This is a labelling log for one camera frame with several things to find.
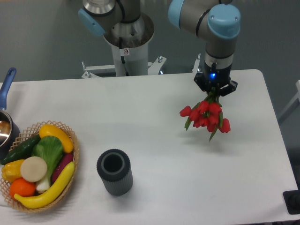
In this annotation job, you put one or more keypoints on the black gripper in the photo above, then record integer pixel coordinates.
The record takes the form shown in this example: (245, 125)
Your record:
(213, 78)

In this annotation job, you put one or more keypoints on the red tulip bouquet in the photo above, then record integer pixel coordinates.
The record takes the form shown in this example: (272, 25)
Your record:
(207, 113)

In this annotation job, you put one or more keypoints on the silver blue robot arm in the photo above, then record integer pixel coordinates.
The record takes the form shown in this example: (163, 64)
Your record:
(217, 22)

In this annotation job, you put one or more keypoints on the dark grey ribbed vase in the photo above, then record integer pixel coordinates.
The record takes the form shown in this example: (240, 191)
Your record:
(114, 169)

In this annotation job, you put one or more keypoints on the black device at table edge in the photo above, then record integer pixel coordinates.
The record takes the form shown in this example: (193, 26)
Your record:
(292, 201)

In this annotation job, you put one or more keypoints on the purple sweet potato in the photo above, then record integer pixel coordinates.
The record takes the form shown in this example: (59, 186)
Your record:
(63, 162)

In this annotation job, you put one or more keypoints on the yellow squash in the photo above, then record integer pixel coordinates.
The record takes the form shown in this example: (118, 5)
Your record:
(52, 130)

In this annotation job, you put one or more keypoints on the green lettuce leaf vegetable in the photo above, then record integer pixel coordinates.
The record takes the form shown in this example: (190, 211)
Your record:
(50, 149)

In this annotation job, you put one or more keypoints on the beige round disc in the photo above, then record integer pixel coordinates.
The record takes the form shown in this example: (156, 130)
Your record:
(33, 169)

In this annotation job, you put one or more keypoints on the green cucumber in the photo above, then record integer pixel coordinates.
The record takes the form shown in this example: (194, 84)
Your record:
(21, 151)

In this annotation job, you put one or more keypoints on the yellow banana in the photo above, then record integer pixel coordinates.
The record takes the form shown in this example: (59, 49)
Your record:
(46, 198)

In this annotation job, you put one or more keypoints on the orange fruit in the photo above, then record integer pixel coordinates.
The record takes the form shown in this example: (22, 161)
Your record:
(22, 187)

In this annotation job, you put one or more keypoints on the yellow bell pepper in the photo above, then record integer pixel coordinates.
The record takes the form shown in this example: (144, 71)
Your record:
(12, 171)

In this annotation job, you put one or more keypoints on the woven wicker basket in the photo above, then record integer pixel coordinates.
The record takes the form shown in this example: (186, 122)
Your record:
(27, 133)

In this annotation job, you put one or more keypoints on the white furniture frame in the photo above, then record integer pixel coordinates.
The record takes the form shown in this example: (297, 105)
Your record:
(291, 106)

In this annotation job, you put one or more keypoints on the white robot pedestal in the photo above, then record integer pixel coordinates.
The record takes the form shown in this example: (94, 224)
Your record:
(129, 45)

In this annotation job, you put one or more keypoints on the blue handled saucepan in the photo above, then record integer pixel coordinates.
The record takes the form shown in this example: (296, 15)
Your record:
(9, 131)

